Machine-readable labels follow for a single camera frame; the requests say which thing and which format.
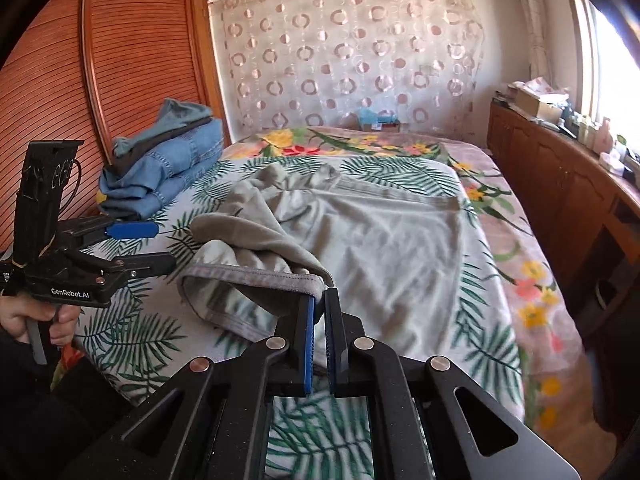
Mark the palm leaf print blanket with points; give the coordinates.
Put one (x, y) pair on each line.
(149, 330)

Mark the box with blue item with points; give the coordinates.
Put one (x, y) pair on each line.
(377, 121)

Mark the dark folded garment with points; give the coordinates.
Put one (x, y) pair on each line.
(123, 163)

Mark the grey-green pants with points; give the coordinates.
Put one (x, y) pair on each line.
(394, 256)

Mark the floral pink bedspread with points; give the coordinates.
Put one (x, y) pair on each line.
(511, 330)

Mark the teal-grey folded garment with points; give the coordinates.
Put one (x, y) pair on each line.
(173, 115)

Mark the window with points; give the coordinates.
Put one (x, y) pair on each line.
(608, 76)

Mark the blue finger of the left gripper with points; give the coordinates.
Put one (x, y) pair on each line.
(131, 230)
(135, 263)

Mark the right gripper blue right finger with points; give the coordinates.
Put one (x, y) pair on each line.
(336, 342)

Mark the circle pattern sheer curtain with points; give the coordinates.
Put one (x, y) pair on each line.
(345, 63)

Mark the blue denim jeans bottom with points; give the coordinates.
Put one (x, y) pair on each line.
(162, 173)

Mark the cardboard box on cabinet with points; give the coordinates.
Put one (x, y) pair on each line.
(537, 98)

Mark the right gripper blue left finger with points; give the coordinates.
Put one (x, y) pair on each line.
(308, 343)

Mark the wooden louvered wardrobe door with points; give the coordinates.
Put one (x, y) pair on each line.
(95, 71)

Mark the white bottle on cabinet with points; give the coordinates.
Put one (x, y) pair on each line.
(603, 141)

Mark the long wooden cabinet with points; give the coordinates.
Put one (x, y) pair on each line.
(585, 219)

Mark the person's left hand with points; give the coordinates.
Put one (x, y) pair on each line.
(17, 310)

